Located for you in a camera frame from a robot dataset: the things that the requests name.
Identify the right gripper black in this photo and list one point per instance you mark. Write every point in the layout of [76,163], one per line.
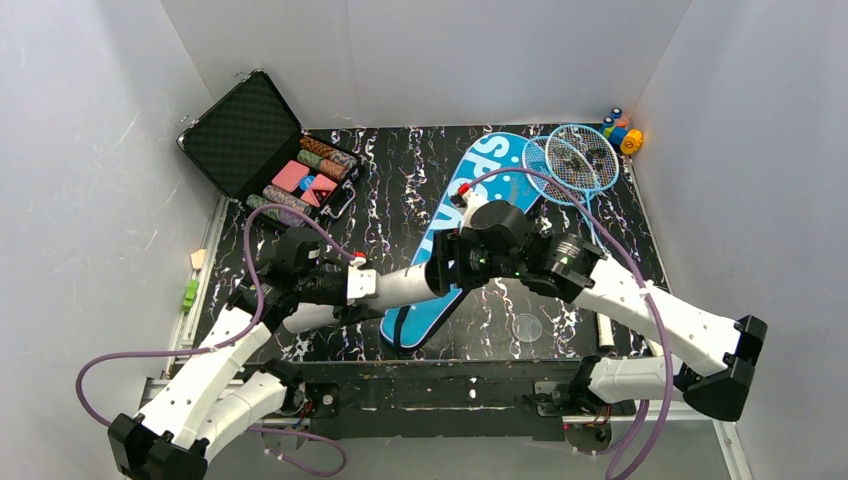
[444,266]

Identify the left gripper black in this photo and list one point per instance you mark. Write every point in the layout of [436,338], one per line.
[253,295]

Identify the white shuttlecock tube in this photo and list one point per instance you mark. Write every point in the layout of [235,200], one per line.
[396,289]

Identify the clear plastic tube lid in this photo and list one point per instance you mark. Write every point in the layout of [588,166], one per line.
[527,328]

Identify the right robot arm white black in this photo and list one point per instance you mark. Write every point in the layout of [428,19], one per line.
[713,358]

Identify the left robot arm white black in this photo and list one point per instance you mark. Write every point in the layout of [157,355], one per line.
[214,397]

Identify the blue badminton racket left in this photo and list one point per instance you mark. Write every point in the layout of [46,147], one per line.
[572,180]

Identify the blue badminton racket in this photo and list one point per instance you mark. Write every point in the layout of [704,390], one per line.
[572,180]
[596,149]

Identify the blue badminton racket right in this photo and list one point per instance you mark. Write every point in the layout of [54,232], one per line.
[596,149]

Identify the poker chip roll front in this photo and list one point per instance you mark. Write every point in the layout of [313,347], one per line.
[282,217]

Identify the red card box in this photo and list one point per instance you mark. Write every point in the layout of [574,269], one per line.
[316,189]

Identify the poker chip roll purple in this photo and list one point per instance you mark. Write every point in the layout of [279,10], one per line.
[279,196]

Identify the pink card box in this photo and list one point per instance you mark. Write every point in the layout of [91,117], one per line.
[292,177]

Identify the poker chip roll green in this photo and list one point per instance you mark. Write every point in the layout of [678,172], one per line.
[333,170]

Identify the wooden block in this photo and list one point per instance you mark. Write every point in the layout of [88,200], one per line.
[197,259]

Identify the green clip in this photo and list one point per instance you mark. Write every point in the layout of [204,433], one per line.
[190,295]

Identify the poker chip roll brown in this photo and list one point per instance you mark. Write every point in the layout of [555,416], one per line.
[328,152]

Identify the black base beam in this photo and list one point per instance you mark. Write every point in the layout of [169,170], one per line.
[448,398]

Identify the black aluminium case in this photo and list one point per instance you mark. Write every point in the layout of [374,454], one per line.
[246,138]

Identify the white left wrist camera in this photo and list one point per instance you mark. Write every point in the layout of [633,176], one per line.
[361,284]

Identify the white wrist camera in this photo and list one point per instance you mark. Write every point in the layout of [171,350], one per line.
[468,202]
[361,284]

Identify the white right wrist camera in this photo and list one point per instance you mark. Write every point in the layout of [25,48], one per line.
[468,202]

